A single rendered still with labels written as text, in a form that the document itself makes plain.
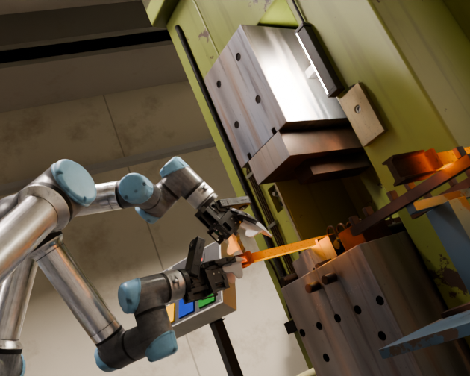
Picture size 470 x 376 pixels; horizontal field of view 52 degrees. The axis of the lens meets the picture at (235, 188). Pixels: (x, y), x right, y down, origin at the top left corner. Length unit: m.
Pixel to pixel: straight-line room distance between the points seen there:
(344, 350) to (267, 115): 0.76
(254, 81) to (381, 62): 0.43
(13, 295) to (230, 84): 0.98
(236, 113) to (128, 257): 3.06
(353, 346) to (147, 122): 4.15
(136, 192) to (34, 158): 3.86
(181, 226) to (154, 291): 3.61
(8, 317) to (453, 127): 1.31
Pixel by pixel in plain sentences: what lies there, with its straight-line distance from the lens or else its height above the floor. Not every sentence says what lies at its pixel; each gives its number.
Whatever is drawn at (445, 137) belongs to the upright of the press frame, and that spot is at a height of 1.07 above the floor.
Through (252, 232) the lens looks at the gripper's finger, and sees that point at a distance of 1.33.
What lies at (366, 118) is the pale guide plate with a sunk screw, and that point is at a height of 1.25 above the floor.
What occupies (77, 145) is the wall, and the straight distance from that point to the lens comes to 5.08.
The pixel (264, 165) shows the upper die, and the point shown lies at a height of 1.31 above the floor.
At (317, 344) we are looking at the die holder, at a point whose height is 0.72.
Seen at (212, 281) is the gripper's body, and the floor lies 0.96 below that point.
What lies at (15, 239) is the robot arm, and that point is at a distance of 0.97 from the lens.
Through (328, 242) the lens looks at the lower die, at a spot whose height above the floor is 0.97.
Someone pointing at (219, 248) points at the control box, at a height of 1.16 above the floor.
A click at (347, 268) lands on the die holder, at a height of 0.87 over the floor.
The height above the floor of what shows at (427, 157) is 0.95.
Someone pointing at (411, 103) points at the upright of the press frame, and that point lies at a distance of 1.42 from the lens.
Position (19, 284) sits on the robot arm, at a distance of 1.52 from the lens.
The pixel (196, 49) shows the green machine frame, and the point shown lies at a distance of 2.22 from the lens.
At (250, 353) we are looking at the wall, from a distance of 4.63.
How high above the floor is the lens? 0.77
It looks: 18 degrees up
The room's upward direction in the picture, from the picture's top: 23 degrees counter-clockwise
